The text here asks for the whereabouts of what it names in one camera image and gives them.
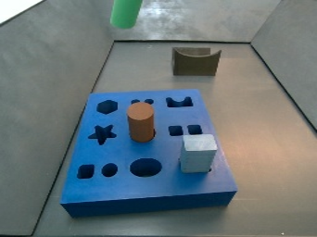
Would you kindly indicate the black curved fixture stand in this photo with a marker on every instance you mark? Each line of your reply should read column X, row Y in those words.
column 194, row 61

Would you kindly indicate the brown cylinder peg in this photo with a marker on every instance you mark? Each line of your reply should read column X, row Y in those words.
column 141, row 122

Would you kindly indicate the blue foam shape-sorter block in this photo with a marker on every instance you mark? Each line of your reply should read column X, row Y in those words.
column 120, row 176

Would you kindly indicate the light blue square peg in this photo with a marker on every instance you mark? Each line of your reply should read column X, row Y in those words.
column 197, row 153

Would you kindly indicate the green oval cylinder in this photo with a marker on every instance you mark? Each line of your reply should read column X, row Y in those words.
column 125, row 13

